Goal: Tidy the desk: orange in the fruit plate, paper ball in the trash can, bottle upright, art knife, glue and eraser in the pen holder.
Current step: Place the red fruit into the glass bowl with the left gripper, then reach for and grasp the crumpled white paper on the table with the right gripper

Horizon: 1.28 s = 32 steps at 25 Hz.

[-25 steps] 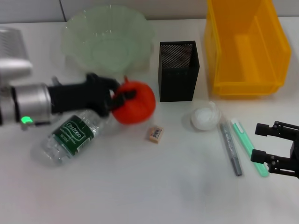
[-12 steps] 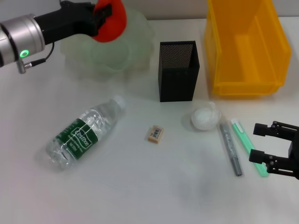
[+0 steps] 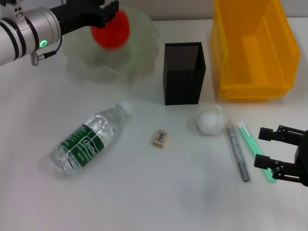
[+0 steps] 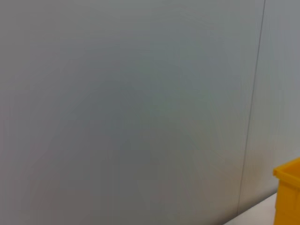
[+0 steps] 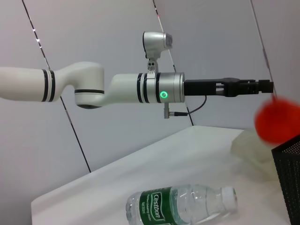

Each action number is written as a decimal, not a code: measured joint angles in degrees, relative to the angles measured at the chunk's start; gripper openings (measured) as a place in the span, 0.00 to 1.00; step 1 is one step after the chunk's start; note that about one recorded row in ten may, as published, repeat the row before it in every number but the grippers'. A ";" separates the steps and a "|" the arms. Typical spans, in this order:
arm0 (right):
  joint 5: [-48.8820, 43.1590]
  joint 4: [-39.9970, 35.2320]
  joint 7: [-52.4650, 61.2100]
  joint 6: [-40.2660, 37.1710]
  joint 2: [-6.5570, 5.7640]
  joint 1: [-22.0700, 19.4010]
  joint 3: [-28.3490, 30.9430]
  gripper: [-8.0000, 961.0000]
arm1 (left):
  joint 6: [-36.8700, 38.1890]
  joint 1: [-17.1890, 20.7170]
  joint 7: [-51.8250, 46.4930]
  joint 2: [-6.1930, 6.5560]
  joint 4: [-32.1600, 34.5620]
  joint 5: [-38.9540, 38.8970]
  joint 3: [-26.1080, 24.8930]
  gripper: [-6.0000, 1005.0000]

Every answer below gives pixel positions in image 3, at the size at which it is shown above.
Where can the clear wavy glass fruit bowl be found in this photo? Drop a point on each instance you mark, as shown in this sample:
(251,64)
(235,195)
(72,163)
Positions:
(101,69)

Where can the mint green pen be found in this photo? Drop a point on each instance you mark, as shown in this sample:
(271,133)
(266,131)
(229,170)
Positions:
(250,140)

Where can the clear green-label water bottle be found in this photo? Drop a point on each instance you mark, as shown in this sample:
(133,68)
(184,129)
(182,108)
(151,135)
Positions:
(84,142)

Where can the beige eraser with barcode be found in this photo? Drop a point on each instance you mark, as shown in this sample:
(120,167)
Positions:
(160,138)

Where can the black mesh pen holder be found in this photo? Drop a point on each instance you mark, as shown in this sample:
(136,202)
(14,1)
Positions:
(183,86)

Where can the grey pen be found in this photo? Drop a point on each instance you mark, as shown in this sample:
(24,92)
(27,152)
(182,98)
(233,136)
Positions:
(237,151)

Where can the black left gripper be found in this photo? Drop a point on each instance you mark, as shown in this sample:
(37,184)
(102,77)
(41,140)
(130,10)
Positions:
(77,14)

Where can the yellow plastic bin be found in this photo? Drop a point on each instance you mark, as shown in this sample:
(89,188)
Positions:
(255,91)

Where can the white paper ball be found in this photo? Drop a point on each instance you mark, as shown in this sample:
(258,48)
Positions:
(210,120)

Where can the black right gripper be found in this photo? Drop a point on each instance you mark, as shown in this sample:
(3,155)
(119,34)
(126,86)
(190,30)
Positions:
(303,156)

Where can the red orange fruit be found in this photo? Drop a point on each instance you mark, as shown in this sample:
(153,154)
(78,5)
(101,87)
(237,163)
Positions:
(113,36)

